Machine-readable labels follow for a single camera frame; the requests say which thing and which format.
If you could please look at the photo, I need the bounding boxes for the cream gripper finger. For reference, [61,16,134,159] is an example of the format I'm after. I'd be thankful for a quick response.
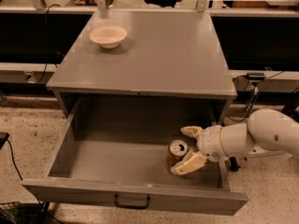
[180,126,203,139]
[170,150,206,175]

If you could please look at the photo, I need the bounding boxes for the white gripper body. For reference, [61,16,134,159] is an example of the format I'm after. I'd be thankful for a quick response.
[197,125,223,162]

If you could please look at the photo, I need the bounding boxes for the orange soda can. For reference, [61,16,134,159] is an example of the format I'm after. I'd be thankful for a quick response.
[166,140,189,170]

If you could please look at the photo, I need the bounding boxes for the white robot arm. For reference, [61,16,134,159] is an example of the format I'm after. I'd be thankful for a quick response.
[170,109,299,175]

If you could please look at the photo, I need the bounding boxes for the grey cabinet with counter top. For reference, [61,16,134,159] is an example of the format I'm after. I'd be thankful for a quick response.
[47,8,236,123]

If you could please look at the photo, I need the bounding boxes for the open grey top drawer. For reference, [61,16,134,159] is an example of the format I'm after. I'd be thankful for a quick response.
[22,94,248,216]

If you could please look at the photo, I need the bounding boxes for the black power adapter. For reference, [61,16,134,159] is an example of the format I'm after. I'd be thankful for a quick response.
[246,72,265,80]

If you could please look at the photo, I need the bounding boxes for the white bowl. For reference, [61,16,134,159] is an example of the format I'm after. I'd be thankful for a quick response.
[90,25,128,49]

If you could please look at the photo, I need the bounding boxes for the black drawer handle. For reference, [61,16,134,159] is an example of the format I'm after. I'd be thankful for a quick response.
[114,194,150,210]

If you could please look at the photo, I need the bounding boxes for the black cable on floor left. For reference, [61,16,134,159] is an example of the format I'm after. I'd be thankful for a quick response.
[6,137,24,181]

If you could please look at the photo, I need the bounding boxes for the black hanging cable left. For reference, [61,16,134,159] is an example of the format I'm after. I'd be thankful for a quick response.
[36,3,62,84]

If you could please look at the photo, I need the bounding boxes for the black wire basket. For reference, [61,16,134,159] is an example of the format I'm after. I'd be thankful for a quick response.
[0,202,21,224]

